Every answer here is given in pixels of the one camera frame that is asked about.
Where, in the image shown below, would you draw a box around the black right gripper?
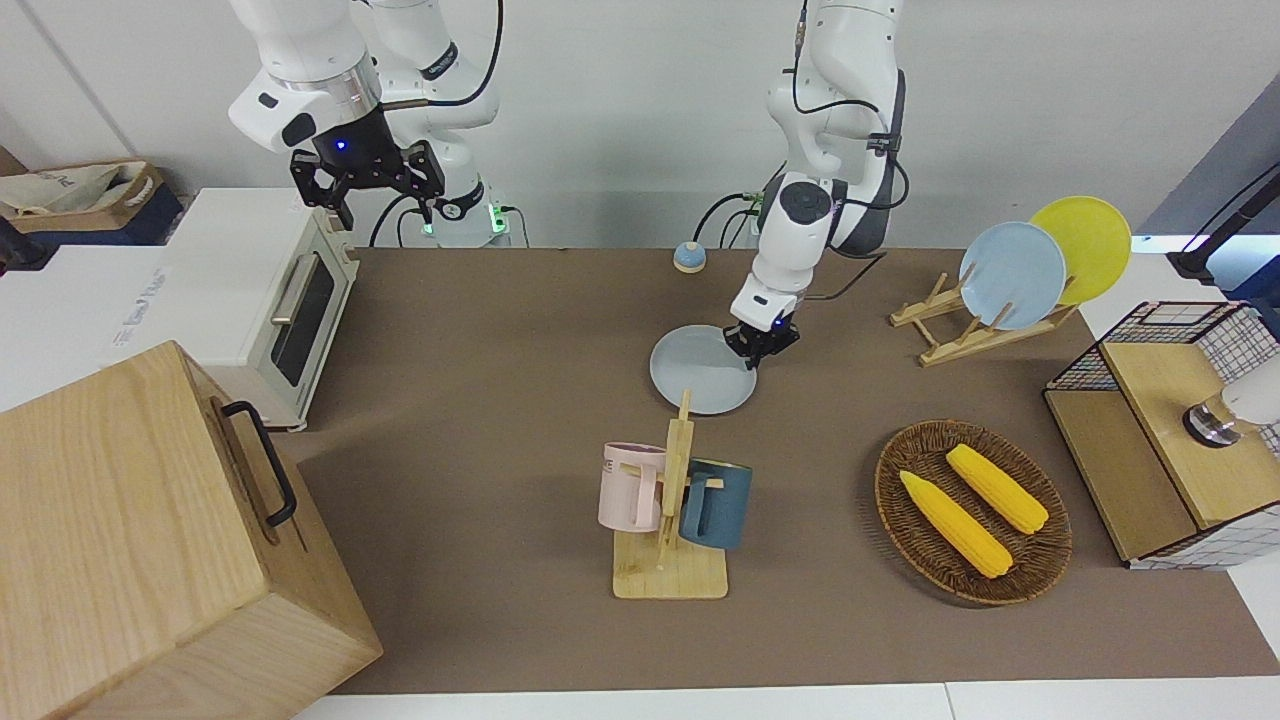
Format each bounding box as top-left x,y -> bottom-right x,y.
289,104 -> 448,232

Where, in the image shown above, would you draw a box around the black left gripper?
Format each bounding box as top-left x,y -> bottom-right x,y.
723,311 -> 802,370

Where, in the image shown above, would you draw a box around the gray round plate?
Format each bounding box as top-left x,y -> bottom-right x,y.
649,324 -> 760,417

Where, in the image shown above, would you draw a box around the wooden plate rack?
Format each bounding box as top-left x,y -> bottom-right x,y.
889,271 -> 1080,369

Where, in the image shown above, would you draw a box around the light blue plate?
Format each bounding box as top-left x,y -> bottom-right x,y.
958,221 -> 1069,332

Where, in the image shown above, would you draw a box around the yellow round plate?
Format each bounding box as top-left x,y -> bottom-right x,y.
1029,195 -> 1134,307

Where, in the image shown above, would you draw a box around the dark teal mug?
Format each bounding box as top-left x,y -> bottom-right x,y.
677,457 -> 754,552

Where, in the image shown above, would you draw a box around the cream toaster oven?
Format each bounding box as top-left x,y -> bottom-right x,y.
108,187 -> 362,434

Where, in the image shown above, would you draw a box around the pink mug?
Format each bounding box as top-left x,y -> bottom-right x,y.
597,441 -> 670,534

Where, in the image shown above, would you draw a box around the round wicker basket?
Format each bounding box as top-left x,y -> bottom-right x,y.
874,419 -> 1074,607

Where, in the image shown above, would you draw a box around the wooden mug tree stand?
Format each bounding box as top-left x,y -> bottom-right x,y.
611,389 -> 730,602

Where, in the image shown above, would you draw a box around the yellow corn cob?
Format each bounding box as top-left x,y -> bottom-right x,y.
945,442 -> 1051,536
897,469 -> 1015,580

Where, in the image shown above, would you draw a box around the brown box with white bag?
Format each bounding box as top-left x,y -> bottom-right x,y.
0,159 -> 187,252

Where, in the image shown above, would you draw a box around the white printed box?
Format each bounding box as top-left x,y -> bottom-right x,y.
0,244 -> 173,413

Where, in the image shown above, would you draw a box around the wooden cabinet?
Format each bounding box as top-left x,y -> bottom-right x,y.
0,339 -> 385,720

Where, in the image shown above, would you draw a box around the black pole stand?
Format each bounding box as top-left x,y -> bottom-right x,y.
1164,164 -> 1280,282

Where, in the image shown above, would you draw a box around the white cylinder with metal base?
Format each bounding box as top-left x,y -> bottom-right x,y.
1182,354 -> 1280,450

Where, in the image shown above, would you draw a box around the black base cables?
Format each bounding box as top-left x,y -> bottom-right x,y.
694,189 -> 767,250

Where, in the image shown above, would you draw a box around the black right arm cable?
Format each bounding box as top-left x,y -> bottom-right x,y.
383,0 -> 504,111

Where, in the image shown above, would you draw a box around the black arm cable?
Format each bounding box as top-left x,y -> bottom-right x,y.
383,0 -> 504,111
789,0 -> 910,263

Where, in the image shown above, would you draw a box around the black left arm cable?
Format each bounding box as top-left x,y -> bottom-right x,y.
789,0 -> 910,263

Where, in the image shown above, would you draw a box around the black cabinet handle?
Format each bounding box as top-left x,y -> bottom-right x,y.
221,399 -> 300,530

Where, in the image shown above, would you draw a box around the wire and wood shelf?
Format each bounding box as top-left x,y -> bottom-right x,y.
1042,299 -> 1280,572

